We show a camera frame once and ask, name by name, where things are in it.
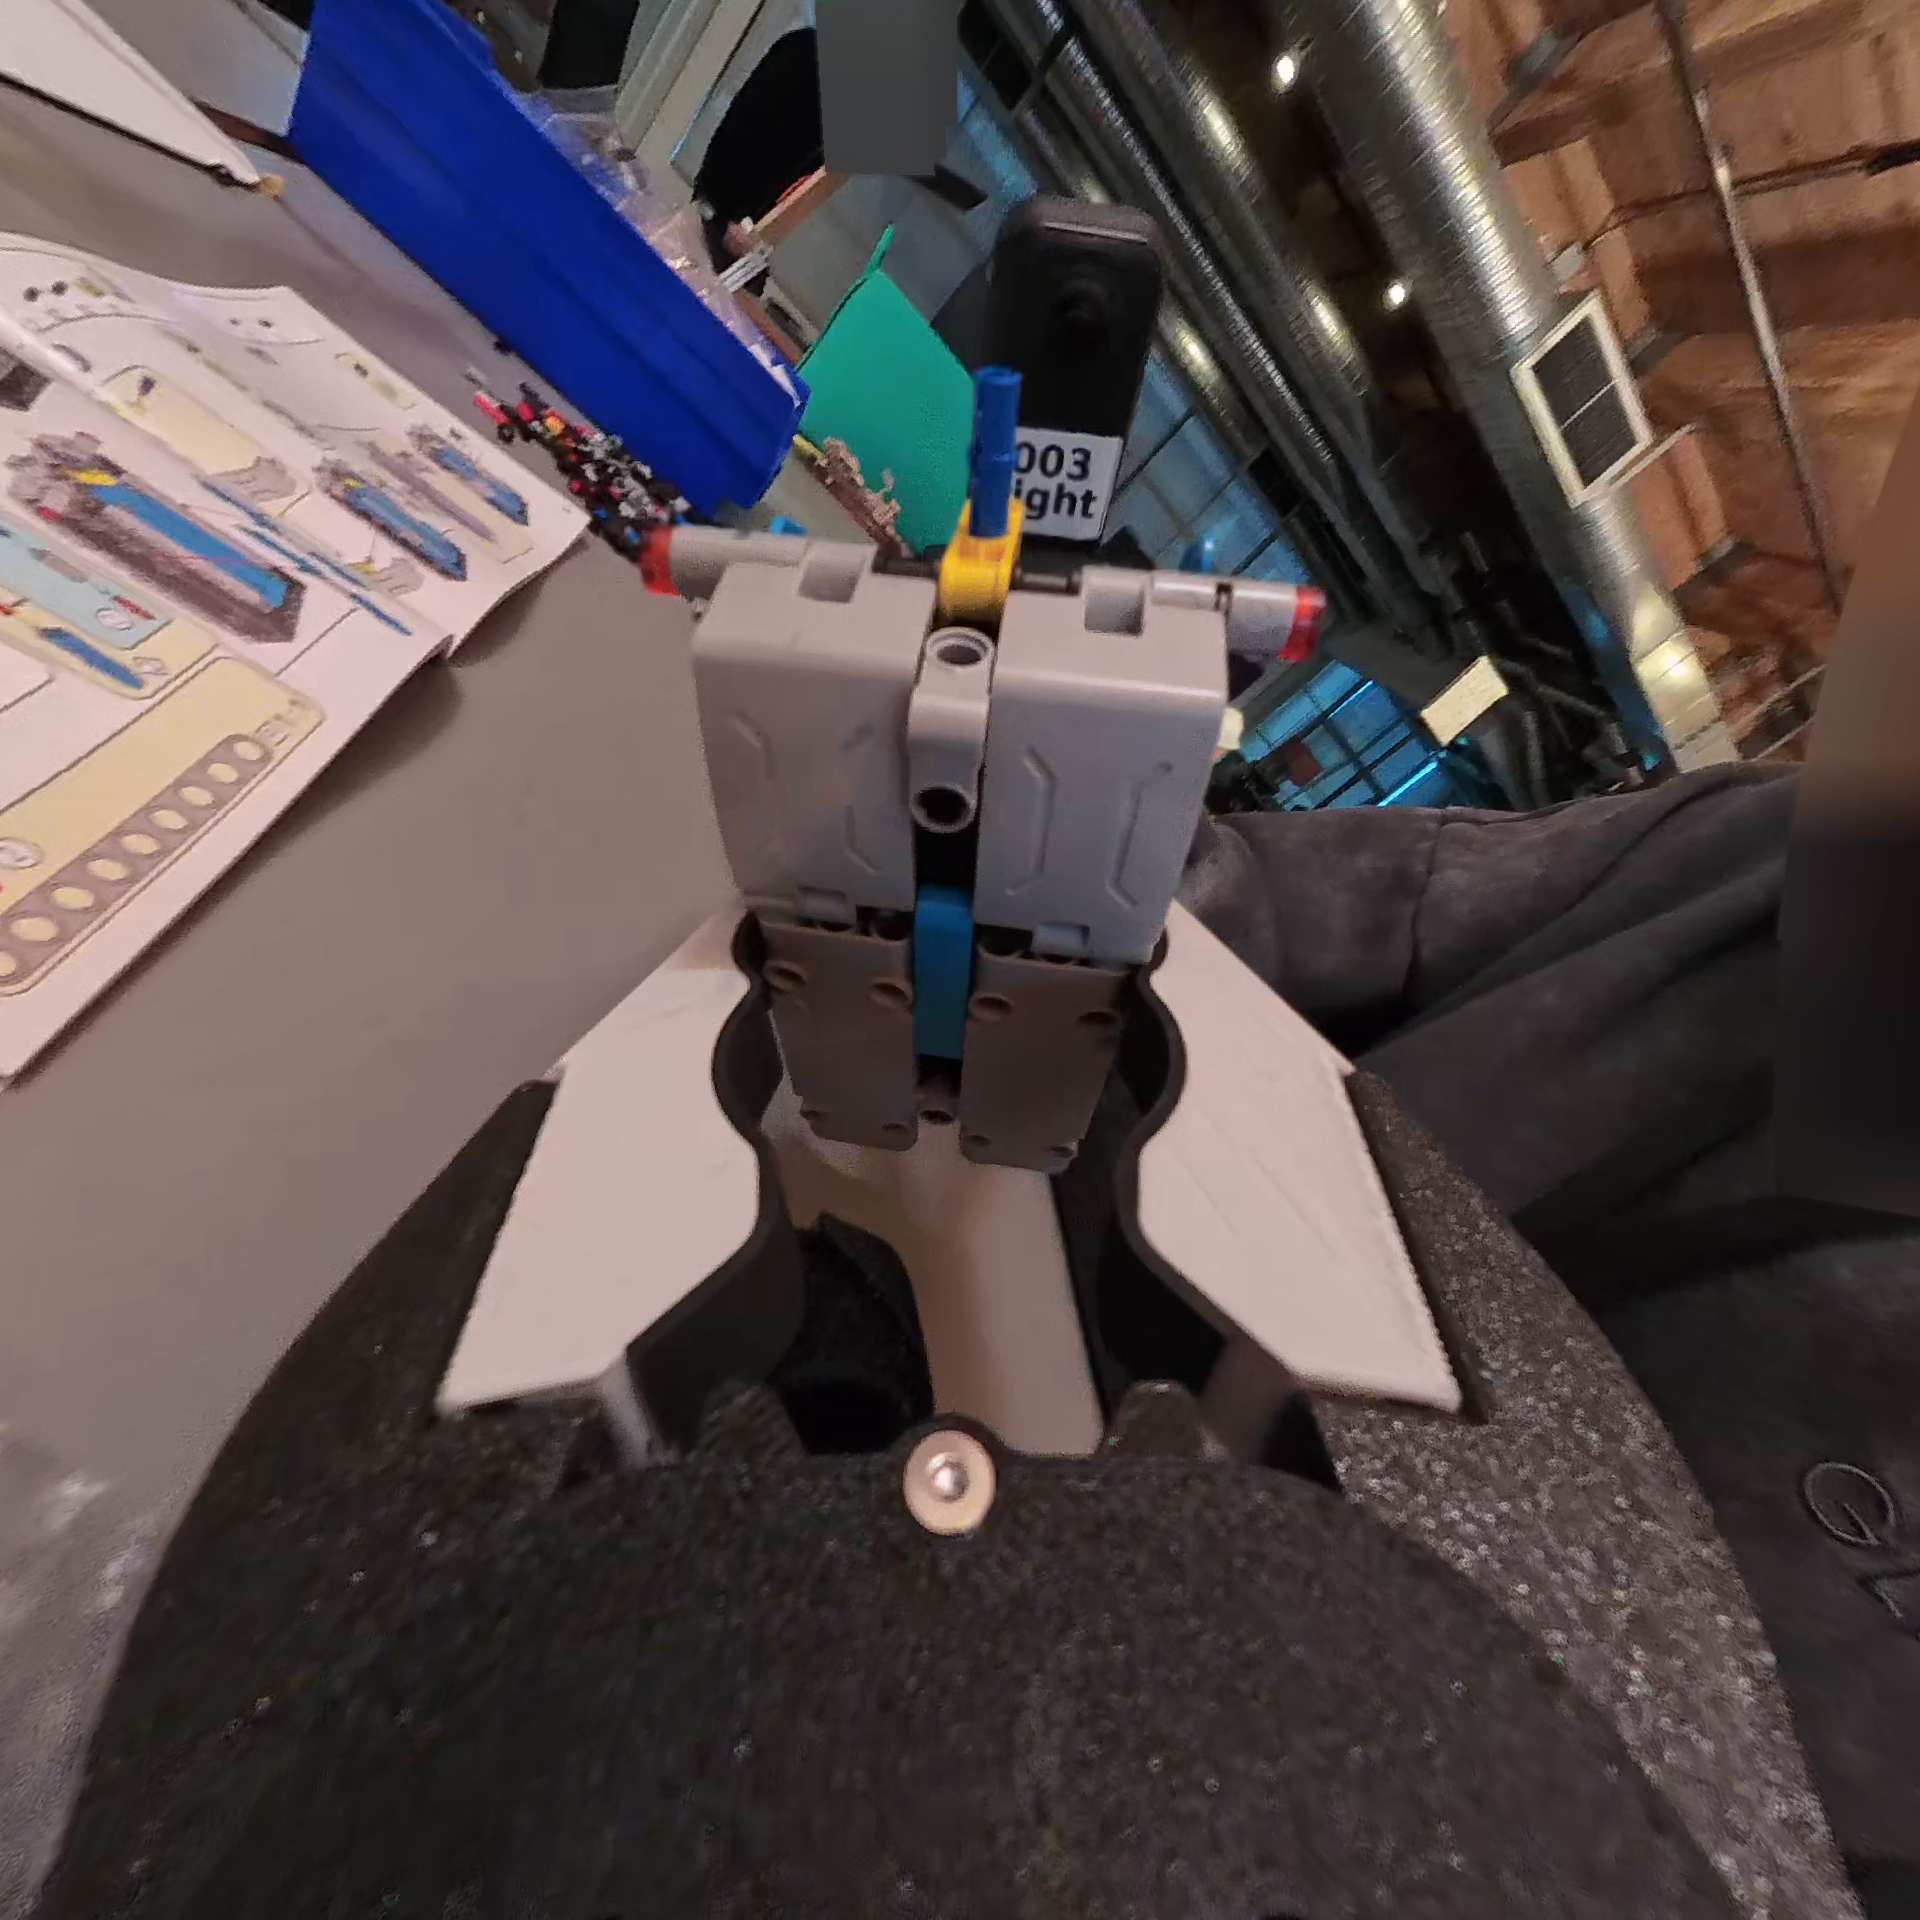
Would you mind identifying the person's right forearm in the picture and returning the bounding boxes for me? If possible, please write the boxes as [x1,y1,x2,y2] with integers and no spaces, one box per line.
[1184,767,1831,1231]

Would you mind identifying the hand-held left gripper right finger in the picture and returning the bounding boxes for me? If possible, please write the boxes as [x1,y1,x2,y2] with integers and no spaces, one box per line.
[1110,901,1465,1457]

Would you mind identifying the white desk stand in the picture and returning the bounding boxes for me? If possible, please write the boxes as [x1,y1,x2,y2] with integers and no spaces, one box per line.
[0,0,272,188]

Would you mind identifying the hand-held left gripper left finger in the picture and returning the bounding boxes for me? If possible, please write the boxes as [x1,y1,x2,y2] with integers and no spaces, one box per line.
[440,912,807,1457]

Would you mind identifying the grey blue toy brick assembly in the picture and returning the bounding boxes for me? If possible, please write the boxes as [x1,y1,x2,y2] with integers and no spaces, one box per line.
[641,365,1332,1179]

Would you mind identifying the teal board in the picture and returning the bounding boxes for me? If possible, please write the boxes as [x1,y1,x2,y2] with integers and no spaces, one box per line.
[797,264,977,542]

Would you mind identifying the brick instruction booklet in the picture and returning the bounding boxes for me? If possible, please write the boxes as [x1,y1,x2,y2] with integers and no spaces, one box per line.
[0,236,598,1081]

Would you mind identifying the grey desk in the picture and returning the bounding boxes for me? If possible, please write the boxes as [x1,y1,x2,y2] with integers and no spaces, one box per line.
[0,61,779,1802]

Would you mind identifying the silver ventilation duct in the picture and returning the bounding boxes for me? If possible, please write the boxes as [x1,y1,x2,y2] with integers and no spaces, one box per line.
[1276,0,1680,750]

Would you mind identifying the pile of small toy bricks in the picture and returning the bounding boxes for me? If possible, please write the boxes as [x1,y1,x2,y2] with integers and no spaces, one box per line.
[465,374,708,557]

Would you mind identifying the blue plastic bin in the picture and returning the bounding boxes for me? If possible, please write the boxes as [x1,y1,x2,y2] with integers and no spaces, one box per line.
[289,0,807,511]

